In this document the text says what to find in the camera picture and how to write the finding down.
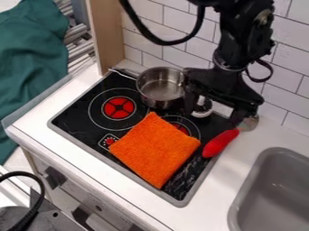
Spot red toy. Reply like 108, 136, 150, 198
200, 128, 242, 159

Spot toy stove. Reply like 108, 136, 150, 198
45, 69, 244, 208

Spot orange cloth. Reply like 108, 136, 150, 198
108, 111, 202, 190

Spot toy sink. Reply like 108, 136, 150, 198
225, 146, 309, 231

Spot silver pot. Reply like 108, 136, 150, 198
107, 66, 188, 110

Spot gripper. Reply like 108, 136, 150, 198
182, 67, 266, 133

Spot black cable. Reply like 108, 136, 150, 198
0, 171, 46, 231

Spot green cloth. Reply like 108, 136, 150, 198
0, 0, 71, 166

